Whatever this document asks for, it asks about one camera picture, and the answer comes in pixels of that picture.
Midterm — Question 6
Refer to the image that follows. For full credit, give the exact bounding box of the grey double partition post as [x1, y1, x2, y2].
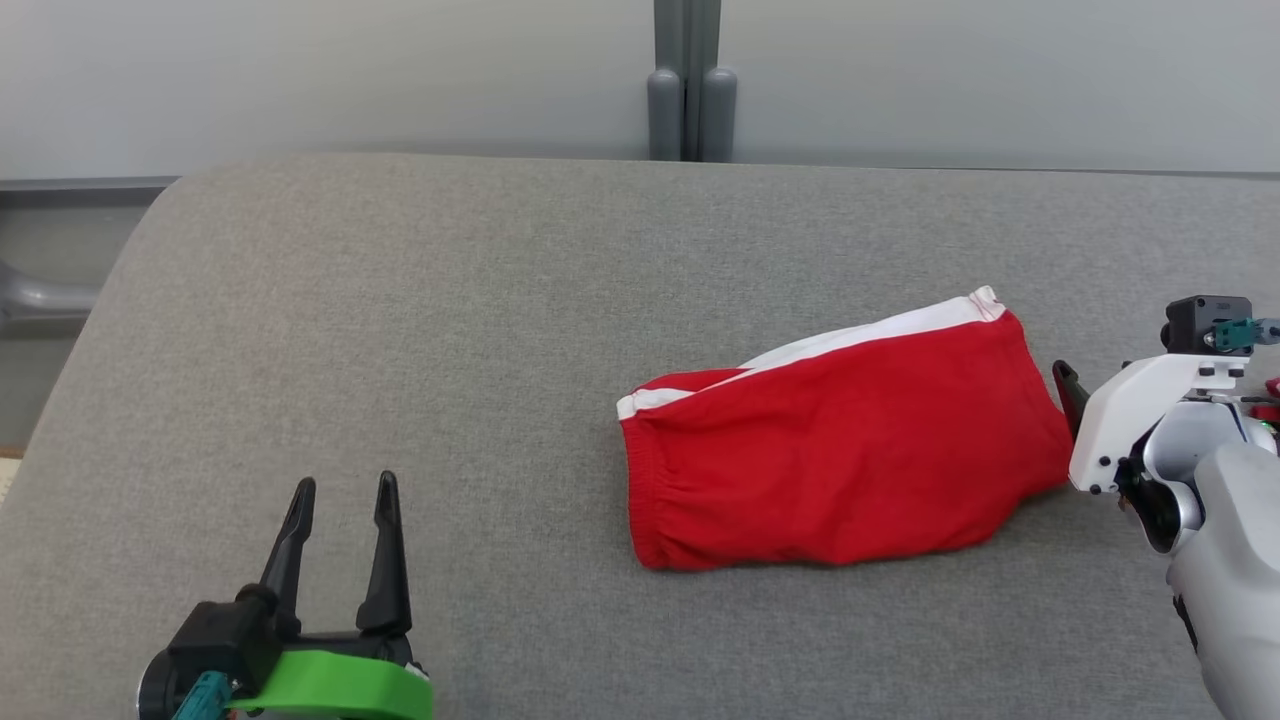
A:
[647, 0, 739, 164]

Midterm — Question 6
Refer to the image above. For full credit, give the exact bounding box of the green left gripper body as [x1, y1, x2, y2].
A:
[225, 630, 435, 720]

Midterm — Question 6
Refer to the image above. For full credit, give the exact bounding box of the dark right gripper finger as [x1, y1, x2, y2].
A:
[1052, 360, 1093, 442]

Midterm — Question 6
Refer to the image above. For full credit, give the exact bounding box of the black cable teal plug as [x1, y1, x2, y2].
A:
[1205, 316, 1280, 353]
[170, 670, 236, 720]

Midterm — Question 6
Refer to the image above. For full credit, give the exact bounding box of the grey partition foot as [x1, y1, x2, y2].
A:
[0, 258, 103, 338]

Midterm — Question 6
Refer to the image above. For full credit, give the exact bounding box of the red shorts white stripe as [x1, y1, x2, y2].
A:
[616, 286, 1076, 572]

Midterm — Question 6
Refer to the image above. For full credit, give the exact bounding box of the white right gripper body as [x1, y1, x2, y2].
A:
[1067, 353, 1252, 497]

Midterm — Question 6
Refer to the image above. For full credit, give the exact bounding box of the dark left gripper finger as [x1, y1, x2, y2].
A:
[260, 476, 318, 643]
[356, 470, 414, 638]

